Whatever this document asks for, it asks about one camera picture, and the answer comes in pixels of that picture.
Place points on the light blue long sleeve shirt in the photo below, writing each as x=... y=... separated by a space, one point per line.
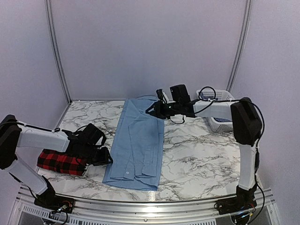
x=137 y=148

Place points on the aluminium wall post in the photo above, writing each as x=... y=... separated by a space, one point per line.
x=241 y=44
x=55 y=49

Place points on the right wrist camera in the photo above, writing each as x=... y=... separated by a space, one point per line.
x=162 y=96

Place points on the red black plaid shirt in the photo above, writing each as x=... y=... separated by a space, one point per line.
x=60 y=162

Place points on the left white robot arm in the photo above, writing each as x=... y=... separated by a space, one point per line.
x=62 y=150

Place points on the right aluminium wall post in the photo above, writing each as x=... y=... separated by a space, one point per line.
x=241 y=44

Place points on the aluminium front frame rail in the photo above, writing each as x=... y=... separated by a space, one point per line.
x=194 y=212

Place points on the blue patterned shirt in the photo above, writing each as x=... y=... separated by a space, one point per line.
x=220 y=95

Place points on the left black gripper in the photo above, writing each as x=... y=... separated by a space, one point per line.
x=103 y=160

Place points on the white plastic basket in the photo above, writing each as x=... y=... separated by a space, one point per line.
x=219 y=109

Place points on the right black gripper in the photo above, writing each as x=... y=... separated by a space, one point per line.
x=158 y=111

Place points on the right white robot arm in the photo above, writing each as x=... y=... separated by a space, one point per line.
x=247 y=122

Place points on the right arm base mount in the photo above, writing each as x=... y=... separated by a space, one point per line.
x=234 y=204

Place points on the left aluminium wall post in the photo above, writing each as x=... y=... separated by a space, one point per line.
x=55 y=49

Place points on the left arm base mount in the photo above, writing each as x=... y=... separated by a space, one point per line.
x=66 y=204

